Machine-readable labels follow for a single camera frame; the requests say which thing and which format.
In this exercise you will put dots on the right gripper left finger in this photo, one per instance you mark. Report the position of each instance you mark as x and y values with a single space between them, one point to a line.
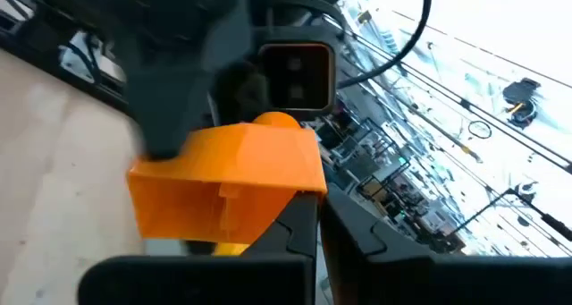
299 233

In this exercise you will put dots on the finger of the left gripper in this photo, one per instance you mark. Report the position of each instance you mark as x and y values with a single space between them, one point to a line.
167 117

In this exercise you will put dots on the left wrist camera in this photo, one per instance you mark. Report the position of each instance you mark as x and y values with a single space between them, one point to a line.
297 74

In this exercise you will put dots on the orange wedge block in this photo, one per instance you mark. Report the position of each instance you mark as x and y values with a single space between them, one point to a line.
232 171

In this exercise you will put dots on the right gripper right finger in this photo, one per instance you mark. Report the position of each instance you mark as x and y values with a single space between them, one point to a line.
366 269

